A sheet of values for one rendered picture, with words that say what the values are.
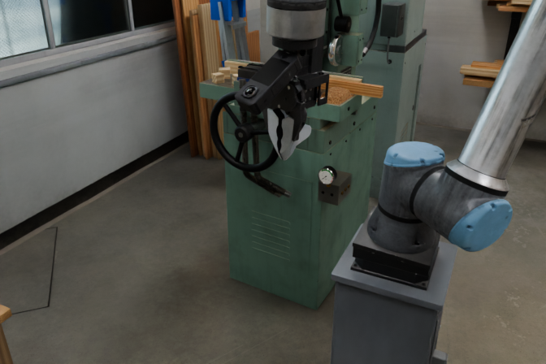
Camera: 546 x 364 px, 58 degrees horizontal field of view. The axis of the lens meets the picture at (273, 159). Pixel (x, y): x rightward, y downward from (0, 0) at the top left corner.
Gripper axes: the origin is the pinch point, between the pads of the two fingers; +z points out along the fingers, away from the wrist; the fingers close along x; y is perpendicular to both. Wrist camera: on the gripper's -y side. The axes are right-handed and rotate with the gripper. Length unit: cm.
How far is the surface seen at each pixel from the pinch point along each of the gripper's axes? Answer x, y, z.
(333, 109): 44, 70, 23
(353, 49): 59, 99, 10
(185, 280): 96, 40, 114
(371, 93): 41, 88, 20
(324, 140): 46, 70, 35
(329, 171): 39, 65, 43
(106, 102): 209, 67, 67
